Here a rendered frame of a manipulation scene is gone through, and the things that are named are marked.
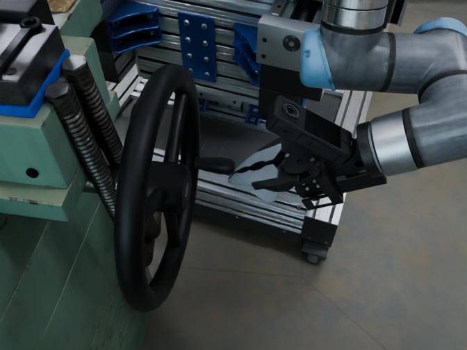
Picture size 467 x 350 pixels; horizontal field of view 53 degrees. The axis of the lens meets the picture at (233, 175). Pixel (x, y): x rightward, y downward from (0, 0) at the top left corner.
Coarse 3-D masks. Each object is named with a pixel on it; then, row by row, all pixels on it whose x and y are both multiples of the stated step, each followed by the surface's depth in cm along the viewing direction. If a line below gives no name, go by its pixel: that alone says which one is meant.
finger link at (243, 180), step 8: (264, 168) 63; (272, 168) 62; (232, 176) 66; (240, 176) 65; (248, 176) 64; (256, 176) 63; (264, 176) 62; (272, 176) 61; (232, 184) 67; (240, 184) 65; (248, 184) 64; (256, 192) 66; (264, 192) 66; (272, 192) 65; (264, 200) 67; (272, 200) 67
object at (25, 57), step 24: (0, 0) 45; (24, 0) 45; (0, 24) 44; (48, 24) 44; (0, 48) 42; (24, 48) 42; (48, 48) 43; (24, 72) 40; (48, 72) 43; (0, 96) 40; (24, 96) 40
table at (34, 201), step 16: (80, 0) 66; (96, 0) 71; (64, 16) 63; (80, 16) 66; (96, 16) 72; (64, 32) 62; (80, 32) 67; (112, 96) 57; (112, 112) 57; (80, 176) 50; (0, 192) 48; (16, 192) 48; (32, 192) 48; (48, 192) 48; (64, 192) 48; (80, 192) 51; (0, 208) 49; (16, 208) 48; (32, 208) 48; (48, 208) 47; (64, 208) 47
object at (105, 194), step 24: (72, 72) 44; (48, 96) 42; (72, 96) 43; (96, 96) 48; (72, 120) 44; (96, 120) 50; (72, 144) 47; (96, 144) 49; (120, 144) 55; (96, 168) 50
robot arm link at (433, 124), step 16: (448, 80) 53; (464, 80) 53; (432, 96) 54; (448, 96) 52; (464, 96) 51; (416, 112) 54; (432, 112) 52; (448, 112) 51; (464, 112) 50; (416, 128) 53; (432, 128) 52; (448, 128) 51; (464, 128) 50; (416, 144) 53; (432, 144) 52; (448, 144) 52; (464, 144) 51; (416, 160) 54; (432, 160) 54; (448, 160) 54
